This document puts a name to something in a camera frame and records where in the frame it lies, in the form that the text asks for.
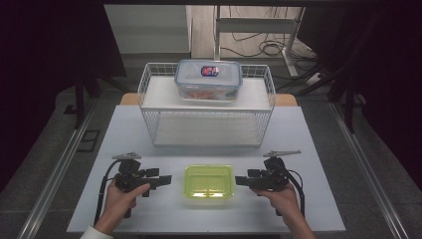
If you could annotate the clear lidded food container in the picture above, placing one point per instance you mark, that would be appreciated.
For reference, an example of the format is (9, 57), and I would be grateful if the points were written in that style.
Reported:
(208, 79)

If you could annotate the wooden table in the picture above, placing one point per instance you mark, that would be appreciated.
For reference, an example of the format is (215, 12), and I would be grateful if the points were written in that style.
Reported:
(127, 99)

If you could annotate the yellow-green plastic container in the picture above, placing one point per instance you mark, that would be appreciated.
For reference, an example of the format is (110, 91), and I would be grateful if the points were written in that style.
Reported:
(208, 182)

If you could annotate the person's right hand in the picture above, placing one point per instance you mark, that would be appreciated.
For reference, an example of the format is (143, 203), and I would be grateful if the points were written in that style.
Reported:
(282, 202)

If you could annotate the white power strip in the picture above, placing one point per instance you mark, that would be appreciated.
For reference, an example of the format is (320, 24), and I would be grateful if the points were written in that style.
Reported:
(314, 79)

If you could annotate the metal rail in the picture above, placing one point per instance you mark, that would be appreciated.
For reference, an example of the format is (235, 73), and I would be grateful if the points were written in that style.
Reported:
(368, 169)
(56, 169)

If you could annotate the dark curtain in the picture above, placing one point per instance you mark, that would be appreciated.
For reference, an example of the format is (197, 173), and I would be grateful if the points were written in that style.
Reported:
(40, 66)
(391, 83)

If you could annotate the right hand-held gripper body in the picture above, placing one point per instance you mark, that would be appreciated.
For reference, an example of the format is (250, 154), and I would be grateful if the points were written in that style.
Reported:
(273, 176)

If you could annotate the black stand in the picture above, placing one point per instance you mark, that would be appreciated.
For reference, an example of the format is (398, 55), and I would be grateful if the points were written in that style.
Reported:
(348, 83)
(79, 96)

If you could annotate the person's left hand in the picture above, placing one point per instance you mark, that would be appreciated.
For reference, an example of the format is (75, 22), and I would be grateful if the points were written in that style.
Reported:
(121, 202)

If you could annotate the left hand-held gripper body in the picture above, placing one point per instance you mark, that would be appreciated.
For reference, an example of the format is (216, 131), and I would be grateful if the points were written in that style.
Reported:
(131, 177)

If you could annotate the white cabinet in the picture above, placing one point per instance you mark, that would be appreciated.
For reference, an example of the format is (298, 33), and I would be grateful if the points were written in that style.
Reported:
(149, 30)

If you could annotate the black floor bracket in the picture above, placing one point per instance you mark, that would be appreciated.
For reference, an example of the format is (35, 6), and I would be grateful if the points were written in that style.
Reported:
(89, 140)

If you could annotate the white metal desk frame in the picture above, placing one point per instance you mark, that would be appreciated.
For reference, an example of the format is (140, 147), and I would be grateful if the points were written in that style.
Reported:
(255, 25)

